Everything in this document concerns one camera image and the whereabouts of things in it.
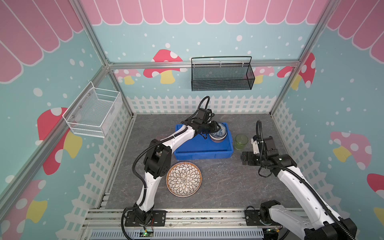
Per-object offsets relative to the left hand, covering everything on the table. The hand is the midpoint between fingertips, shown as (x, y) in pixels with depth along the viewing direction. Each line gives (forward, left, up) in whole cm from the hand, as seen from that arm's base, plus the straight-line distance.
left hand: (218, 129), depth 92 cm
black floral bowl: (-3, 0, -5) cm, 5 cm away
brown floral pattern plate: (-27, +20, -13) cm, 36 cm away
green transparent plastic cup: (+1, -17, -12) cm, 21 cm away
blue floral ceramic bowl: (+4, -4, -3) cm, 6 cm away
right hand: (-18, -15, 0) cm, 24 cm away
